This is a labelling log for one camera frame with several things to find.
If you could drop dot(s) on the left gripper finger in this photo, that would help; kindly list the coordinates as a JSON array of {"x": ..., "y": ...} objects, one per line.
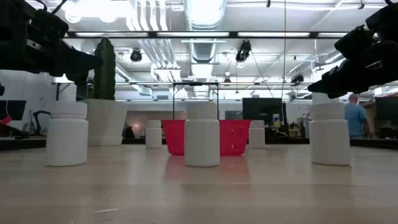
[
  {"x": 82, "y": 62},
  {"x": 77, "y": 79}
]

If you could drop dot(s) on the white pill bottle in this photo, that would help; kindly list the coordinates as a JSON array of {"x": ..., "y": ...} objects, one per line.
[
  {"x": 66, "y": 140},
  {"x": 257, "y": 135},
  {"x": 153, "y": 135},
  {"x": 202, "y": 140},
  {"x": 329, "y": 140}
]

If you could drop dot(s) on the black background robot arm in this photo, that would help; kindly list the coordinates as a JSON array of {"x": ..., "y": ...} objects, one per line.
[{"x": 38, "y": 124}]

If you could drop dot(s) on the red plastic basket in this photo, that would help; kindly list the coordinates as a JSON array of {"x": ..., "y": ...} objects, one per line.
[{"x": 233, "y": 137}]

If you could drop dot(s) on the white building column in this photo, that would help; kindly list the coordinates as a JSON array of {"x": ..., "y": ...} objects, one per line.
[{"x": 325, "y": 98}]

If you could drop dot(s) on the person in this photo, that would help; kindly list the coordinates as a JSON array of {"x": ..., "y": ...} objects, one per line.
[{"x": 356, "y": 118}]

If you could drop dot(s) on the black ceiling spotlight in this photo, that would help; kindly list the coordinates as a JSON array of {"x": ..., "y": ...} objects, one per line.
[
  {"x": 243, "y": 51},
  {"x": 297, "y": 79},
  {"x": 136, "y": 55}
]

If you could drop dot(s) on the black computer monitor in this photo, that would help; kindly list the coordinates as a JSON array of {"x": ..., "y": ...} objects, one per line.
[
  {"x": 14, "y": 109},
  {"x": 261, "y": 109},
  {"x": 387, "y": 109}
]

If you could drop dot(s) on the white hexagonal plant pot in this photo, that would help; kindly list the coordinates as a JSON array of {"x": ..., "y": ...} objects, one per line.
[{"x": 105, "y": 124}]

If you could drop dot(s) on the blue yellow box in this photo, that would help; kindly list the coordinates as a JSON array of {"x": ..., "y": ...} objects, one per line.
[{"x": 276, "y": 119}]

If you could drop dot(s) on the red triangular object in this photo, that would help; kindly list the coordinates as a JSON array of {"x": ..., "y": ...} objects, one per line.
[{"x": 5, "y": 120}]

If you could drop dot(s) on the black overhead crossbeam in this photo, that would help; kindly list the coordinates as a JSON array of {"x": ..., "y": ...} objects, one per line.
[{"x": 233, "y": 34}]

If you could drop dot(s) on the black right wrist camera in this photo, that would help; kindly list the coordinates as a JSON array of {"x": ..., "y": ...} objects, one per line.
[{"x": 354, "y": 43}]

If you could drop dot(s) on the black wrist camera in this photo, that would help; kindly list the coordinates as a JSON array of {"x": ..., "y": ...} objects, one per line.
[
  {"x": 354, "y": 43},
  {"x": 49, "y": 25}
]

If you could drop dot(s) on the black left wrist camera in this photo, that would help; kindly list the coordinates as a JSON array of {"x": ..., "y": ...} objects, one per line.
[{"x": 49, "y": 25}]

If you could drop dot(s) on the silver ventilation duct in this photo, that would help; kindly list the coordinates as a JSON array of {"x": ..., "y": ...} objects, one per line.
[{"x": 203, "y": 15}]

